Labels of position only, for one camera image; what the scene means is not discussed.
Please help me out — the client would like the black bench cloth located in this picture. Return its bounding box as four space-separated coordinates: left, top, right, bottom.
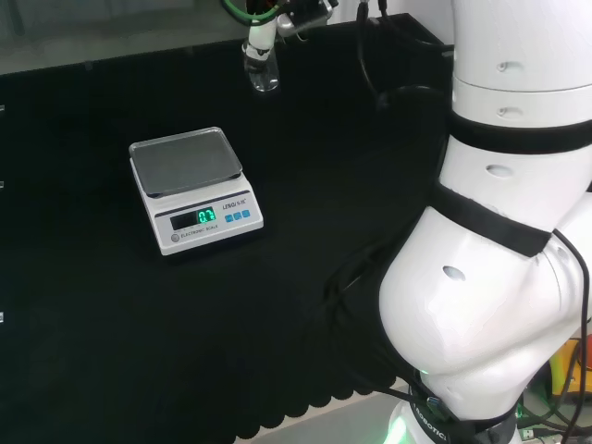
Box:
0 12 457 444

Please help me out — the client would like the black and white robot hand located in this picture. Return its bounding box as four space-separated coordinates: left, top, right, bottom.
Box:
243 0 341 61

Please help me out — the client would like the green cable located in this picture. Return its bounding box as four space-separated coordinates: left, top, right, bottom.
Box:
219 0 284 23

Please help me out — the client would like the yellow stop button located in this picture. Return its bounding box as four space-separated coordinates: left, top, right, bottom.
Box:
550 338 592 400

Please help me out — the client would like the white electronic balance steel pan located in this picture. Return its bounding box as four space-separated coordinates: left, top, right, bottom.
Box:
128 126 265 257

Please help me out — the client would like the thick black cable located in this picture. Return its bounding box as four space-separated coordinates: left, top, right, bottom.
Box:
354 0 394 112

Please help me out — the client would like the black looped cable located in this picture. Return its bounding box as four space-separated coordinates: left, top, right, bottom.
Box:
376 0 457 101

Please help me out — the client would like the black cable bundle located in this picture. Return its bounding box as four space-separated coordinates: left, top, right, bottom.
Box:
322 240 420 408

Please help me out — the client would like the small clear glass beaker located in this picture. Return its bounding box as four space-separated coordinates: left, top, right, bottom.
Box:
243 43 281 93

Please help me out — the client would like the long black arm cable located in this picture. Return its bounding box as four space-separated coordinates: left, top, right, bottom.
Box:
551 228 592 444

